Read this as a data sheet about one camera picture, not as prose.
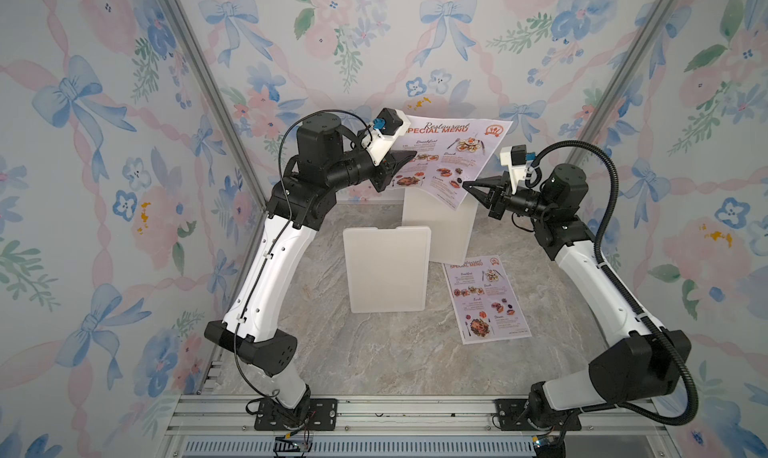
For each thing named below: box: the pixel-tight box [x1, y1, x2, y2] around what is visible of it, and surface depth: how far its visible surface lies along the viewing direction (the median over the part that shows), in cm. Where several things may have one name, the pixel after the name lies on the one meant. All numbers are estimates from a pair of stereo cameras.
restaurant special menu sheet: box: [391, 115, 514, 210], surface depth 59 cm
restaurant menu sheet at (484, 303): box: [442, 255, 532, 345], surface depth 95 cm
